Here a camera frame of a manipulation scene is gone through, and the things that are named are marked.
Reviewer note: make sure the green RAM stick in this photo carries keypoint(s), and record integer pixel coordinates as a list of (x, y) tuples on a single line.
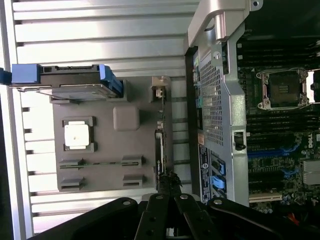
[(100, 164)]

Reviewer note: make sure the green Dell motherboard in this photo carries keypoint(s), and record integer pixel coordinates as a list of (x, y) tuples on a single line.
[(272, 162)]

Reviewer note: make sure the hard disk with blue caddy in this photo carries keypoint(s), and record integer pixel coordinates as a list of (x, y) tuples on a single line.
[(70, 77)]

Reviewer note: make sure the silver finned heat sink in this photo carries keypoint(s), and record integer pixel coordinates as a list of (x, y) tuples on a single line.
[(311, 172)]

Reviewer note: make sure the white PCI expansion slot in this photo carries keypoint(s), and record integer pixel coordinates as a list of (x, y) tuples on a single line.
[(265, 198)]

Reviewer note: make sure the grey metal PC case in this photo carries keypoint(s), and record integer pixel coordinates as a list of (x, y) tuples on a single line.
[(232, 112)]

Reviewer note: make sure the long black expansion slot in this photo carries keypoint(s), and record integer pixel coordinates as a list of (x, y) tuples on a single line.
[(270, 141), (265, 174), (265, 185)]

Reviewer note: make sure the black RAM slot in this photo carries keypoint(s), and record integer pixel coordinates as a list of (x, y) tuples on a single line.
[(275, 130), (275, 121), (275, 116), (275, 125)]

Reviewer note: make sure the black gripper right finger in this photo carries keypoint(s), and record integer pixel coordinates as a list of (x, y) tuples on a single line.
[(195, 220)]

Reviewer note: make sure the CPU socket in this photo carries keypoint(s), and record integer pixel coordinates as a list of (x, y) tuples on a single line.
[(282, 87)]

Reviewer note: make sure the blue expansion slot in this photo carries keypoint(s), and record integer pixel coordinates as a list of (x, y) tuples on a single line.
[(265, 152)]

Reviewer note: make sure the metal socket cover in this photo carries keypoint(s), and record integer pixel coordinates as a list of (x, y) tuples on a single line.
[(314, 80)]

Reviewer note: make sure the silver CPU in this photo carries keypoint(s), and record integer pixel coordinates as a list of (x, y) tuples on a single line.
[(76, 136)]

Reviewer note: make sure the grey parts rack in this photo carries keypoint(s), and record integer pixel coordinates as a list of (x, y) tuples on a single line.
[(105, 150)]

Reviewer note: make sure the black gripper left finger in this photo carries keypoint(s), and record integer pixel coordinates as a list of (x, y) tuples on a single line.
[(152, 220)]

